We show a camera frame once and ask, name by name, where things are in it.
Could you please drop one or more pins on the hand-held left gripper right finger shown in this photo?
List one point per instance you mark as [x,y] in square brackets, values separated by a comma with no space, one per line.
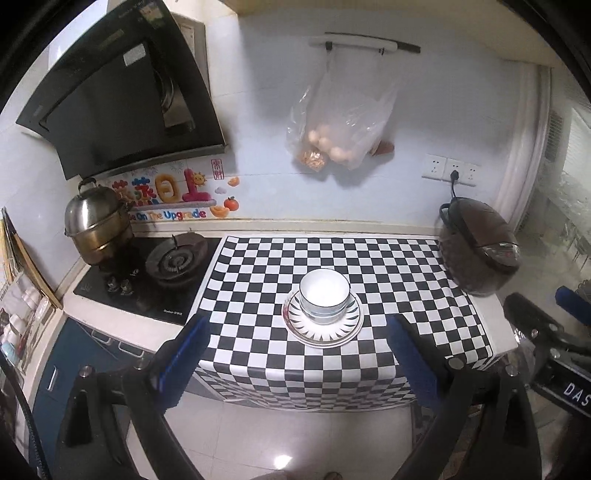
[415,364]

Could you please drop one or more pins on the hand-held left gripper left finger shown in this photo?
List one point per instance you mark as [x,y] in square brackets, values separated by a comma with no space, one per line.
[180,364]

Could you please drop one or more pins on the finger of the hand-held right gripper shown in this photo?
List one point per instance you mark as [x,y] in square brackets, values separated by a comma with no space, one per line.
[526,314]
[575,300]

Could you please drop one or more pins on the black striped white plate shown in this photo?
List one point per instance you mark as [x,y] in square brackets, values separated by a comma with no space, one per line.
[351,318]

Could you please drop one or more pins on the white plate with floral print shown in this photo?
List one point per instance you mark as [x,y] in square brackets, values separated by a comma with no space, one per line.
[323,344]

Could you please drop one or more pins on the white bowl with black rim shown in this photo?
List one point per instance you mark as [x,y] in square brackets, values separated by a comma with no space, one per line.
[323,290]

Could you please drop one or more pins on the dark brown rice cooker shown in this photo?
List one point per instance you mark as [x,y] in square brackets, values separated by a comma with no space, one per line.
[475,258]

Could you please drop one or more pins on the black glass gas stove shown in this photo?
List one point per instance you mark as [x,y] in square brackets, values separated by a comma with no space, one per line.
[120,300]

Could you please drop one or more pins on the blue kitchen cabinet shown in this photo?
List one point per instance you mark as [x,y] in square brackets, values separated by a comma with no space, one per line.
[78,350]

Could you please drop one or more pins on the round gas stove burner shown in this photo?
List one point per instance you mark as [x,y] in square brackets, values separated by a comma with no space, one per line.
[175,261]

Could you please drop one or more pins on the black and white checkered cloth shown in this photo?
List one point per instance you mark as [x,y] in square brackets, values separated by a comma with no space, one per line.
[258,277]

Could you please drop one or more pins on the brown slipper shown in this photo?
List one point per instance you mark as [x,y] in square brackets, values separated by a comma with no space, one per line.
[333,476]

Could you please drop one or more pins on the rack of kitchen containers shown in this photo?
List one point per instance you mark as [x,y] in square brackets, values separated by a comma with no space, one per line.
[21,318]

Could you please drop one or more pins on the wooden cutting board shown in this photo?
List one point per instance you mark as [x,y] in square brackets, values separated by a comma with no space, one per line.
[9,244]
[39,277]

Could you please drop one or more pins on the stainless steel steamer pot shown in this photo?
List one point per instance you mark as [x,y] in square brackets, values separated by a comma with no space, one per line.
[94,221]

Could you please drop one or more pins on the orange snack packet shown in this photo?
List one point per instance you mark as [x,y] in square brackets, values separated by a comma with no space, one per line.
[310,158]

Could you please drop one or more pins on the pile of brown eggs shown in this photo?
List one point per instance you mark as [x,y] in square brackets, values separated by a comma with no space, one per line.
[332,143]

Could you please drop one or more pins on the clear plastic bag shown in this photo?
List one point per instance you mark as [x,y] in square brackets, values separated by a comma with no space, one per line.
[346,101]

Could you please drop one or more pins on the black range hood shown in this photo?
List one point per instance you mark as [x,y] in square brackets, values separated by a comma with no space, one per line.
[120,92]

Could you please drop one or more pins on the white wall power outlet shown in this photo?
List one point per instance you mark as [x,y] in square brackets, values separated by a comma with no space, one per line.
[450,165]
[472,174]
[434,166]

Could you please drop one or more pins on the white door frame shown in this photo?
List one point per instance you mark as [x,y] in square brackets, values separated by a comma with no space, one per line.
[521,147]

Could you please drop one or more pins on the colourful wall sticker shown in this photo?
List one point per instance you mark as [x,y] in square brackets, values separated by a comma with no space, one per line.
[175,191]

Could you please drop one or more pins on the white wall hook rail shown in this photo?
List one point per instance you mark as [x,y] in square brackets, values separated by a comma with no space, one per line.
[360,42]

